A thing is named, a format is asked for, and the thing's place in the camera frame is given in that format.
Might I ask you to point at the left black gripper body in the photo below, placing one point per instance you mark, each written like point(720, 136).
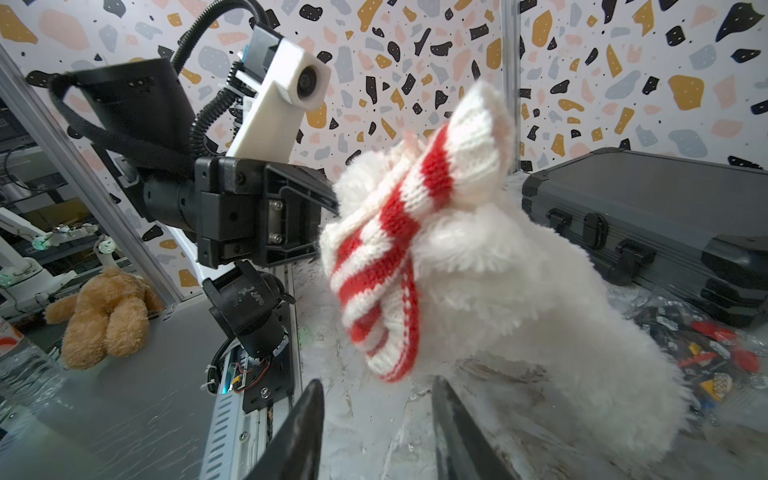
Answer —
point(236, 218)

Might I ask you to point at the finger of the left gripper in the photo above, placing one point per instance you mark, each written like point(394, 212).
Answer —
point(307, 183)

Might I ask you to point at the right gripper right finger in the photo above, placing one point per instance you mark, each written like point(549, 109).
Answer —
point(462, 451)

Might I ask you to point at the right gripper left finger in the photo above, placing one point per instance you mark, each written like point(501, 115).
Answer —
point(295, 451)

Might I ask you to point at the white teddy bear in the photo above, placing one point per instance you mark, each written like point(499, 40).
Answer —
point(492, 282)

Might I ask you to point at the red white striped knit sweater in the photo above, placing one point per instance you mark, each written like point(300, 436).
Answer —
point(386, 199)

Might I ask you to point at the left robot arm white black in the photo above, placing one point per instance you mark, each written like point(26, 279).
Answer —
point(140, 111)

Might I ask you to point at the brown teddy bear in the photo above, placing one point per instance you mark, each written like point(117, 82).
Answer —
point(109, 316)

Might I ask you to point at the bag of toy bricks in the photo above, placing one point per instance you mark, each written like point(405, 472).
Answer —
point(724, 367)

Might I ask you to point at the dark grey hard case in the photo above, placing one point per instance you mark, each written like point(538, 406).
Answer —
point(695, 229)

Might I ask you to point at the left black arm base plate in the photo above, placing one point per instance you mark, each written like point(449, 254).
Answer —
point(271, 379)

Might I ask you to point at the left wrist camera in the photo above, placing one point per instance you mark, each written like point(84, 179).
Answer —
point(288, 82)

